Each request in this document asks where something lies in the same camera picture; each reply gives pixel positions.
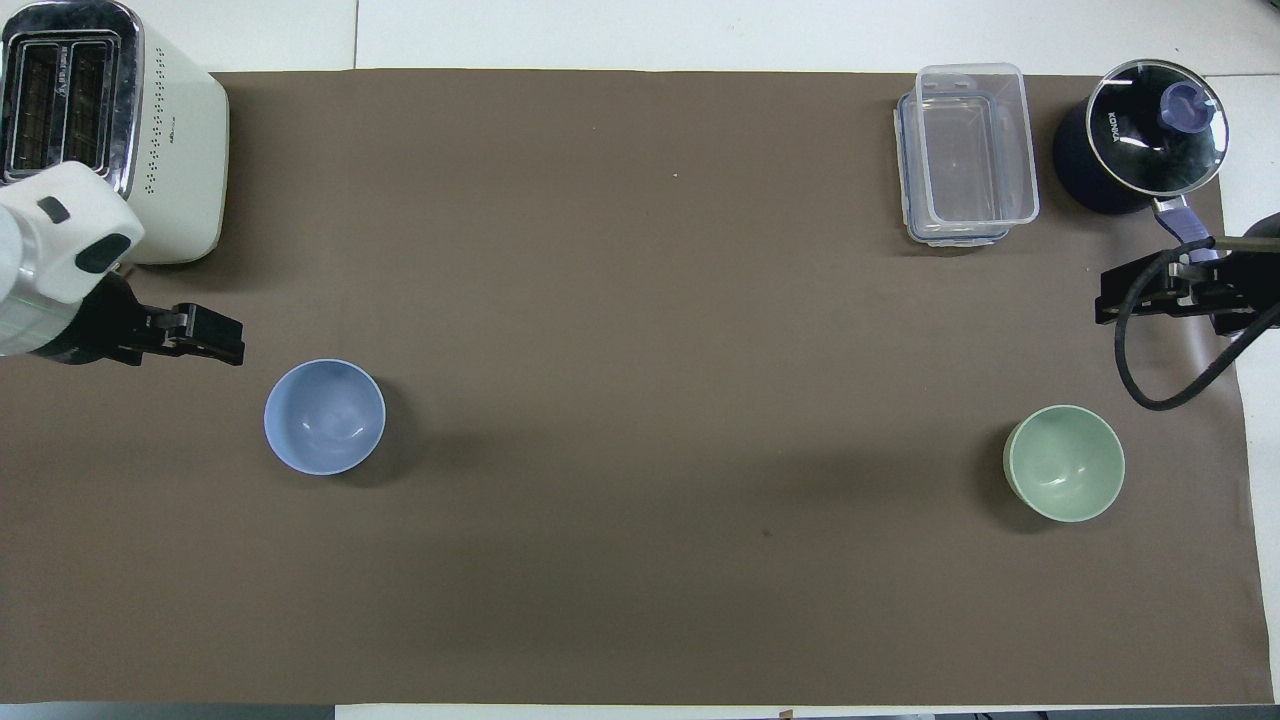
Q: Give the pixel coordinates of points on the white and chrome toaster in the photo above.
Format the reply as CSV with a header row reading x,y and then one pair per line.
x,y
150,140

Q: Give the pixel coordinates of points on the glass pot lid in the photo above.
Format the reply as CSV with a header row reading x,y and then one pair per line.
x,y
1150,130

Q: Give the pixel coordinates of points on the clear plastic container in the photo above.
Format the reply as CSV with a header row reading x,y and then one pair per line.
x,y
975,150

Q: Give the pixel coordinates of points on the blue-rimmed clear container lid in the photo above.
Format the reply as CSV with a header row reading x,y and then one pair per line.
x,y
908,180

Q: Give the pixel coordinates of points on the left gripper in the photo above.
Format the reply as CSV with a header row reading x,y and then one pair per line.
x,y
100,325

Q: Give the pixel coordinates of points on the dark blue pot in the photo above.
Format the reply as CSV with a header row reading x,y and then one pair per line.
x,y
1085,165

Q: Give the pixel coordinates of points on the blue bowl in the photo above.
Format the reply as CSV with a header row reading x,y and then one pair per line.
x,y
325,417

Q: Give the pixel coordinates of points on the green bowl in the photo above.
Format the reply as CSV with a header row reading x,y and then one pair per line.
x,y
1066,463

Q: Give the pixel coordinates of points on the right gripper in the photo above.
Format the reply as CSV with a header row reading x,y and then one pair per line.
x,y
1250,290

